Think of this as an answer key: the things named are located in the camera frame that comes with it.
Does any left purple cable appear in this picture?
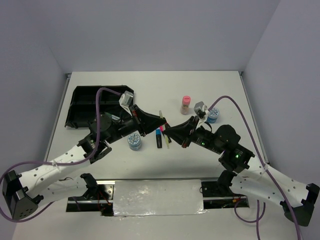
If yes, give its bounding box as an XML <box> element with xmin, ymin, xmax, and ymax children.
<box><xmin>0</xmin><ymin>87</ymin><xmax>126</xmax><ymax>223</ymax></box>

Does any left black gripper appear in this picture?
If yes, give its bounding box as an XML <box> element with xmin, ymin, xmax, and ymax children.
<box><xmin>105</xmin><ymin>104</ymin><xmax>166</xmax><ymax>144</ymax></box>

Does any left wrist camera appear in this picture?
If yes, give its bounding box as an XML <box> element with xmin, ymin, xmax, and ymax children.
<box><xmin>119</xmin><ymin>91</ymin><xmax>134</xmax><ymax>108</ymax></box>

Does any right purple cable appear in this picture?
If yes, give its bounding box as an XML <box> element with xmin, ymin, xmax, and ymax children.
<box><xmin>208</xmin><ymin>95</ymin><xmax>303</xmax><ymax>240</ymax></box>

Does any yellow slim pen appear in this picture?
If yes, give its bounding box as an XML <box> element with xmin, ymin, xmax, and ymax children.
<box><xmin>159</xmin><ymin>110</ymin><xmax>170</xmax><ymax>149</ymax></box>

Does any blue highlighter marker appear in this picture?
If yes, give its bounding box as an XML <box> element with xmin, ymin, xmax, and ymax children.
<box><xmin>155</xmin><ymin>128</ymin><xmax>163</xmax><ymax>149</ymax></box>

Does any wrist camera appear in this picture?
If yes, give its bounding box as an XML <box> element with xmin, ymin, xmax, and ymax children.
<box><xmin>119</xmin><ymin>91</ymin><xmax>134</xmax><ymax>108</ymax></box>
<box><xmin>193</xmin><ymin>101</ymin><xmax>209</xmax><ymax>119</ymax></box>

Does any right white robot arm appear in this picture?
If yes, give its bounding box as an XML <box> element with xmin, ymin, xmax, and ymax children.
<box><xmin>164</xmin><ymin>116</ymin><xmax>320</xmax><ymax>227</ymax></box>

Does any blue patterned round tin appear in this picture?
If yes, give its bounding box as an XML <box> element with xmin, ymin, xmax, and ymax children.
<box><xmin>127</xmin><ymin>133</ymin><xmax>142</xmax><ymax>151</ymax></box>

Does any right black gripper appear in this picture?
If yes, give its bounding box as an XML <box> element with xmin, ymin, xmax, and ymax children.
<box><xmin>163</xmin><ymin>115</ymin><xmax>224</xmax><ymax>154</ymax></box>

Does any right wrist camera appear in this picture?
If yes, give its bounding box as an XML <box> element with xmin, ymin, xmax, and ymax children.
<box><xmin>193</xmin><ymin>101</ymin><xmax>209</xmax><ymax>119</ymax></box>

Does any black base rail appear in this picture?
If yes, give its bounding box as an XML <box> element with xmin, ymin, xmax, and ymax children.
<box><xmin>66</xmin><ymin>178</ymin><xmax>249</xmax><ymax>217</ymax></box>

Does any blue slim pen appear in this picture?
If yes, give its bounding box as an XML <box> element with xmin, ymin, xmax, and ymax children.
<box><xmin>110</xmin><ymin>114</ymin><xmax>120</xmax><ymax>121</ymax></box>

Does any black compartment organizer tray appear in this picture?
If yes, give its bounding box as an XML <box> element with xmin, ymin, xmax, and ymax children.
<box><xmin>64</xmin><ymin>85</ymin><xmax>130</xmax><ymax>129</ymax></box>

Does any pink capped small bottle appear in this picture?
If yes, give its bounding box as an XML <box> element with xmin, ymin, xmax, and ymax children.
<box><xmin>180</xmin><ymin>95</ymin><xmax>191</xmax><ymax>115</ymax></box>

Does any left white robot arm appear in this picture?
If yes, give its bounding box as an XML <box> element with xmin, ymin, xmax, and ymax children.
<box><xmin>0</xmin><ymin>105</ymin><xmax>166</xmax><ymax>223</ymax></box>

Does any pink highlighter marker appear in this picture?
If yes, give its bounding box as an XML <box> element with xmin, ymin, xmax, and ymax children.
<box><xmin>159</xmin><ymin>126</ymin><xmax>166</xmax><ymax>138</ymax></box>

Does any silver foil covered panel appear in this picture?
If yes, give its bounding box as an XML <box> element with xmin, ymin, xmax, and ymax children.
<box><xmin>113</xmin><ymin>179</ymin><xmax>206</xmax><ymax>217</ymax></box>

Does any purple cable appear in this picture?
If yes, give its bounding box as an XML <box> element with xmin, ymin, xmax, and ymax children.
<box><xmin>0</xmin><ymin>87</ymin><xmax>126</xmax><ymax>223</ymax></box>
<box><xmin>208</xmin><ymin>95</ymin><xmax>303</xmax><ymax>240</ymax></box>

